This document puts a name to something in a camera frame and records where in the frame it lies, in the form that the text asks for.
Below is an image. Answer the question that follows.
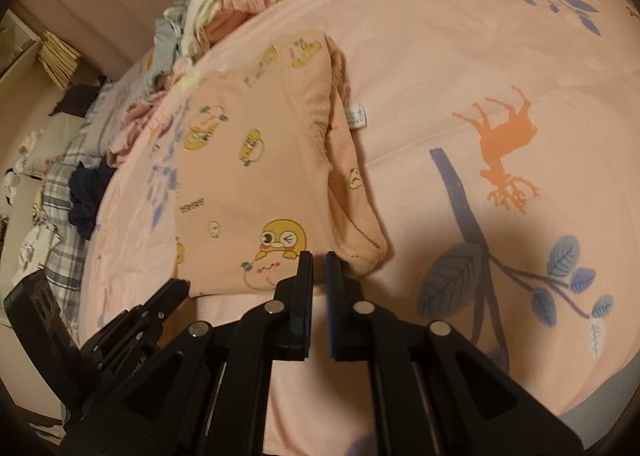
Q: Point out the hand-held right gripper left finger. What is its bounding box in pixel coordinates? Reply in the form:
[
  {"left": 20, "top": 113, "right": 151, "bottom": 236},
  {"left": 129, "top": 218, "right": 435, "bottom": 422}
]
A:
[{"left": 60, "top": 251, "right": 316, "bottom": 456}]

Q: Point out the dark cloth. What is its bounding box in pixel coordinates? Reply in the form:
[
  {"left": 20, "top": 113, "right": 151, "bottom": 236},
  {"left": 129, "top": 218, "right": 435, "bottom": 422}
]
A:
[{"left": 50, "top": 76, "right": 108, "bottom": 117}]

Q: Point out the pink deer print blanket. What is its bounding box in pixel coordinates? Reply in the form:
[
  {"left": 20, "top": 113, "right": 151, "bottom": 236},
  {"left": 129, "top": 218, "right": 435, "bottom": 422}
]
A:
[{"left": 77, "top": 0, "right": 640, "bottom": 456}]

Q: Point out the stack of yellow books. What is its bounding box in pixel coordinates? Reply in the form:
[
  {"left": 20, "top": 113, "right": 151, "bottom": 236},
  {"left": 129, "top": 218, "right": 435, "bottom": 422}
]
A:
[{"left": 37, "top": 30, "right": 83, "bottom": 91}]

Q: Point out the cartoon print pillow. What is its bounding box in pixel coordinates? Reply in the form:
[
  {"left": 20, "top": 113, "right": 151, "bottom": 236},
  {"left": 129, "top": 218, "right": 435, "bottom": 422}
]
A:
[{"left": 15, "top": 113, "right": 96, "bottom": 181}]

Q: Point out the pink cartoon print shirt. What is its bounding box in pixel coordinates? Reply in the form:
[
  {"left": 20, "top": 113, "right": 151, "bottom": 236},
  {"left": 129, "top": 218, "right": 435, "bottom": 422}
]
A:
[{"left": 172, "top": 28, "right": 396, "bottom": 297}]

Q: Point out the white shelf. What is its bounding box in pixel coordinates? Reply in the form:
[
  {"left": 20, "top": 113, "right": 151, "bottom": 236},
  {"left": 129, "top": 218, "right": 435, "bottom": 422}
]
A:
[{"left": 0, "top": 10, "right": 43, "bottom": 81}]

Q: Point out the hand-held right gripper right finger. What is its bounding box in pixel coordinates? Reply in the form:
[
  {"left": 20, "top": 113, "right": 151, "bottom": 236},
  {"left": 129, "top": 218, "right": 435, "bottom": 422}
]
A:
[{"left": 324, "top": 251, "right": 586, "bottom": 456}]

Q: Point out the navy blue garment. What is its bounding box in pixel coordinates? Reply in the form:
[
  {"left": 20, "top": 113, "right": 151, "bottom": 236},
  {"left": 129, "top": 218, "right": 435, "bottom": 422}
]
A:
[{"left": 67, "top": 158, "right": 118, "bottom": 241}]

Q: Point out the pink fleece garment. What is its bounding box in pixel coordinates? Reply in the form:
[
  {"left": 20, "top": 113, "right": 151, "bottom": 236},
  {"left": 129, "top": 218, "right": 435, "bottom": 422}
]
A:
[{"left": 200, "top": 0, "right": 286, "bottom": 44}]

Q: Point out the grey garment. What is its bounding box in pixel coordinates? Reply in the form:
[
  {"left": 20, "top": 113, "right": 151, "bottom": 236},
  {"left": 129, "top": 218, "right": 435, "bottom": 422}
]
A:
[{"left": 145, "top": 0, "right": 193, "bottom": 86}]

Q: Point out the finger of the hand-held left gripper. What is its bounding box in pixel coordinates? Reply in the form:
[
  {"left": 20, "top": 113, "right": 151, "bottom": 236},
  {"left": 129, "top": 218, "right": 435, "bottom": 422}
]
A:
[{"left": 79, "top": 278, "right": 192, "bottom": 387}]

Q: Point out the plaid bed sheet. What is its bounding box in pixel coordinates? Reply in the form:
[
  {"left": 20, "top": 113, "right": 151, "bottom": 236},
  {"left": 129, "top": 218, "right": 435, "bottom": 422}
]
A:
[{"left": 15, "top": 146, "right": 101, "bottom": 337}]

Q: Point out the light pink small garment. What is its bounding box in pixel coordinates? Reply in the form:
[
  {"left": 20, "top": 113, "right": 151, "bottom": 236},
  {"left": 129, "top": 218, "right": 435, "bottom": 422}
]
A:
[{"left": 107, "top": 86, "right": 171, "bottom": 169}]

